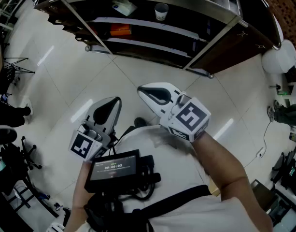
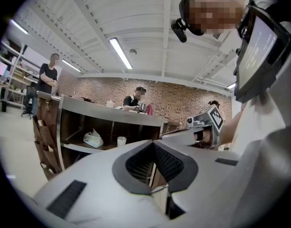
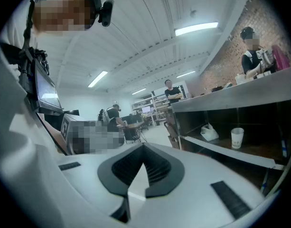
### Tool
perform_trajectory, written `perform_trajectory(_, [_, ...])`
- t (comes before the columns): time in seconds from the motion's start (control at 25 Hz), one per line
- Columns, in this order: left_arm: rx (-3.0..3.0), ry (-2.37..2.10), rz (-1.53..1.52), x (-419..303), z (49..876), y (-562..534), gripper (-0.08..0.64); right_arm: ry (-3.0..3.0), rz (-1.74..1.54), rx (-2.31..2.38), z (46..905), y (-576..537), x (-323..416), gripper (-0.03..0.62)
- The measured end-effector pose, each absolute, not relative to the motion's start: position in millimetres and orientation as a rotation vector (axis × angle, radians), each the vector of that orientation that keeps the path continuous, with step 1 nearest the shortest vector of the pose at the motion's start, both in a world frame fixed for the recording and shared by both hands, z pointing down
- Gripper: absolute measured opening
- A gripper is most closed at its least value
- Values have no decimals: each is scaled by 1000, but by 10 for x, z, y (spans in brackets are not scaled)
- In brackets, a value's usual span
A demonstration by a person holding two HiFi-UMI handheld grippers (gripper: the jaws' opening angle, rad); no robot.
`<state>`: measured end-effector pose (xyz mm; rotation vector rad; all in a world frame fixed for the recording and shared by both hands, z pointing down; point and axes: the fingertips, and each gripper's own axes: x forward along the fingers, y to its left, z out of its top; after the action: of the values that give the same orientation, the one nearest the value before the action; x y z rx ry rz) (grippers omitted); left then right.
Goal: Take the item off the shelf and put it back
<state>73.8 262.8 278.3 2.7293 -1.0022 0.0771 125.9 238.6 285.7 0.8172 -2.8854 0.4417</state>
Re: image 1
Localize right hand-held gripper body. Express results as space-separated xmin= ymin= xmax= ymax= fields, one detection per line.
xmin=159 ymin=91 xmax=211 ymax=143

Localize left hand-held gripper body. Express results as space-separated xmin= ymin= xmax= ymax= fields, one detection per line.
xmin=69 ymin=119 xmax=114 ymax=162

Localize white paper cup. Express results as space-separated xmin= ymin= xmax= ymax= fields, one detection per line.
xmin=154 ymin=2 xmax=169 ymax=22

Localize person's left forearm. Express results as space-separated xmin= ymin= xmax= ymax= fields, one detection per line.
xmin=63 ymin=160 xmax=95 ymax=232

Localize person's right forearm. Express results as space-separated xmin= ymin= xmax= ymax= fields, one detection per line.
xmin=192 ymin=130 xmax=249 ymax=198

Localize person's black shoe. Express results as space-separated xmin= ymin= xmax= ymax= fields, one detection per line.
xmin=134 ymin=117 xmax=148 ymax=129

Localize person's black trousers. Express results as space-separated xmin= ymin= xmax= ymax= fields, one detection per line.
xmin=118 ymin=125 xmax=137 ymax=140

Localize black chest monitor screen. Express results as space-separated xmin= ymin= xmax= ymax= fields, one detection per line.
xmin=84 ymin=149 xmax=141 ymax=193

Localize person's white shirt torso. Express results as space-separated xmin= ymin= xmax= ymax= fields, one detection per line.
xmin=113 ymin=124 xmax=267 ymax=232

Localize orange box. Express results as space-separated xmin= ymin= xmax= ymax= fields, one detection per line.
xmin=110 ymin=23 xmax=133 ymax=37

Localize grey office chair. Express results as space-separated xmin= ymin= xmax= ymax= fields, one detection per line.
xmin=0 ymin=125 xmax=42 ymax=171

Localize black tripod stand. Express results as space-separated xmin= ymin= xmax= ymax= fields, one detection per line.
xmin=2 ymin=57 xmax=36 ymax=75

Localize white tissue packet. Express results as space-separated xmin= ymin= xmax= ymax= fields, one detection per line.
xmin=111 ymin=0 xmax=138 ymax=17

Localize white round bag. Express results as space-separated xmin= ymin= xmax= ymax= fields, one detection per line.
xmin=261 ymin=39 xmax=296 ymax=75

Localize black office chair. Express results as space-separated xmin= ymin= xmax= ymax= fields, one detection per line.
xmin=270 ymin=150 xmax=296 ymax=196

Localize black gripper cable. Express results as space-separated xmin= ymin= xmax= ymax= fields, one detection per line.
xmin=108 ymin=133 xmax=120 ymax=155

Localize black monitor mount with cables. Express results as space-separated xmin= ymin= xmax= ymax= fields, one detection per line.
xmin=118 ymin=154 xmax=162 ymax=202

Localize light wooden frame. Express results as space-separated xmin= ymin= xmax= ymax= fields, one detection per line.
xmin=209 ymin=177 xmax=221 ymax=197

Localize black harness strap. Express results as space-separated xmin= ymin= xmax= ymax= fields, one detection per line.
xmin=84 ymin=184 xmax=212 ymax=232

